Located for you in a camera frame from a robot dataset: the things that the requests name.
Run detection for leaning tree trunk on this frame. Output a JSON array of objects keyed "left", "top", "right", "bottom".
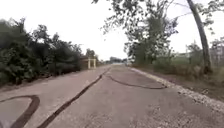
[{"left": 185, "top": 0, "right": 214, "bottom": 75}]

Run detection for bushes and young trees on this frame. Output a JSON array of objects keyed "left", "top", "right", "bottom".
[{"left": 151, "top": 36, "right": 224, "bottom": 84}]

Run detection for grey asphalt road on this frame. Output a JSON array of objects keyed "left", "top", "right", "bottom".
[{"left": 0, "top": 63, "right": 224, "bottom": 128}]

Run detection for dirt and gravel verge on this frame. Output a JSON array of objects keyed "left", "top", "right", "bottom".
[{"left": 128, "top": 64, "right": 224, "bottom": 113}]

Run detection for large leafy tree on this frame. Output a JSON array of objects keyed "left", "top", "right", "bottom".
[{"left": 92, "top": 0, "right": 181, "bottom": 68}]

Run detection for pale gate posts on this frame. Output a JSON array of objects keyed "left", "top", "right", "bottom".
[{"left": 86, "top": 57, "right": 98, "bottom": 70}]

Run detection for row of green bushes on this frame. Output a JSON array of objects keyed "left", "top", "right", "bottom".
[{"left": 0, "top": 17, "right": 98, "bottom": 86}]

